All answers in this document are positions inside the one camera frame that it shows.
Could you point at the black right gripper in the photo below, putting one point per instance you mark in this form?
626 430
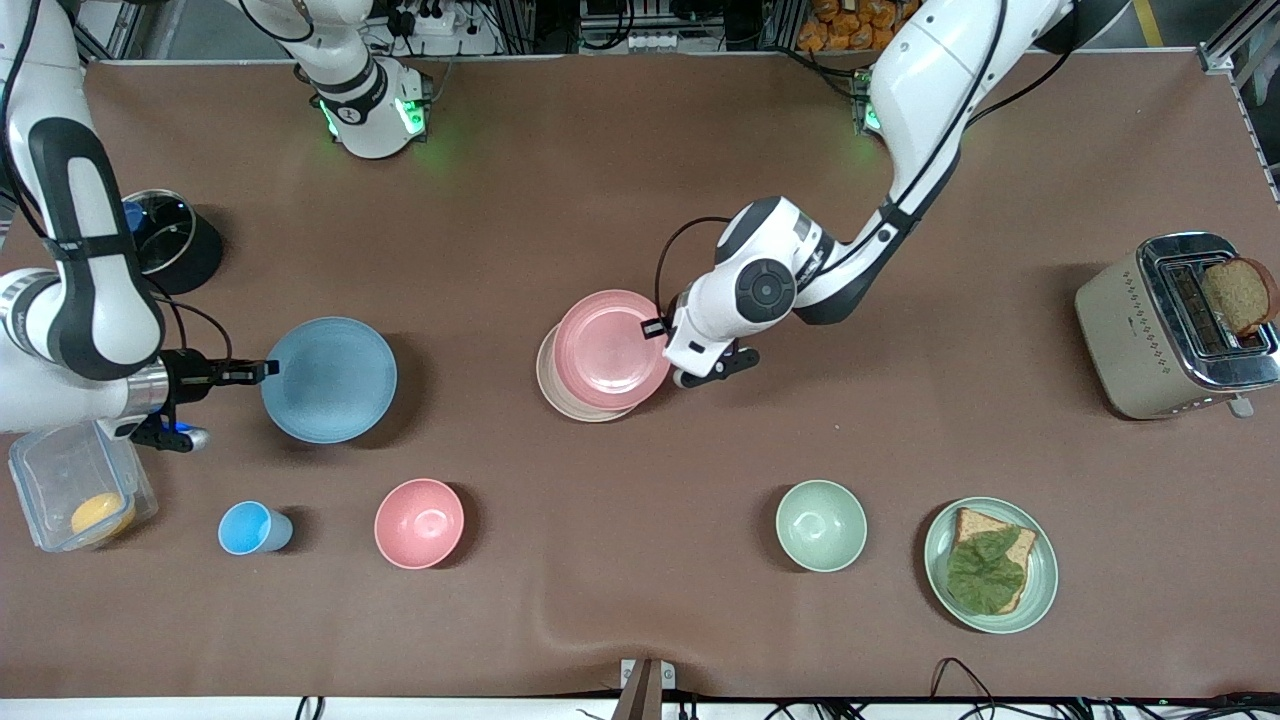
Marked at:
186 372

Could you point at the pink plate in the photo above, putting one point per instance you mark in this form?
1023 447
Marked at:
610 350

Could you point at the blue plate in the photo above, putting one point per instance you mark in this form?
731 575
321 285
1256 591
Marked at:
330 380

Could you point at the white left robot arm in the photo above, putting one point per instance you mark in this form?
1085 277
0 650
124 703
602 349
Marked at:
930 80

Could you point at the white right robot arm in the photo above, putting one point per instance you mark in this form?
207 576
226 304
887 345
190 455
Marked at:
90 300

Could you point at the black pot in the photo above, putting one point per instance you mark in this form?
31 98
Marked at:
205 260

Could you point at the beige plate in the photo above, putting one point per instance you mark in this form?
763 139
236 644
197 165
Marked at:
548 385

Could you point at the blue plastic cup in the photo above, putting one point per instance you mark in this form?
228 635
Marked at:
250 528

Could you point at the glass pot lid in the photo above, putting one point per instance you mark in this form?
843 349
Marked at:
165 230

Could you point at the yellow food piece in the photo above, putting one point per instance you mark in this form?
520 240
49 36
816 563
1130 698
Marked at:
102 515

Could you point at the clear plastic food container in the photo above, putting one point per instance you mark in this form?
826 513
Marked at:
60 480

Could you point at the pink bowl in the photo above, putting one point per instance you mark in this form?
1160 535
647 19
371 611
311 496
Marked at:
419 524

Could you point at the green bowl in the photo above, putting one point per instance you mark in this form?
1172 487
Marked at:
821 526

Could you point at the bag of orange snacks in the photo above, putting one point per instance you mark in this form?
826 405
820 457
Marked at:
850 25

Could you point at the brown bread slice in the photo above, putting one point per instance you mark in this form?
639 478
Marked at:
975 522

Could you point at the white power strip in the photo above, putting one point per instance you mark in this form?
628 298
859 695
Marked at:
430 20

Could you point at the green lettuce leaf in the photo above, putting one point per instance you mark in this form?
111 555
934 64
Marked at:
985 575

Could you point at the green plate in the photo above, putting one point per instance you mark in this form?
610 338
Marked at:
1040 585

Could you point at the beige and chrome toaster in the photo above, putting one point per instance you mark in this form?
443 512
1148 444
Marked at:
1120 340

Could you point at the dark toast slice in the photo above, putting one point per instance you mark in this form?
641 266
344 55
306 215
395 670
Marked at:
1240 295

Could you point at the metal mount bracket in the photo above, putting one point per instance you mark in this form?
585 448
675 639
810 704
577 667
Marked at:
645 685

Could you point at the aluminium frame profile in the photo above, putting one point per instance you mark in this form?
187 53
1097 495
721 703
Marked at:
1235 45

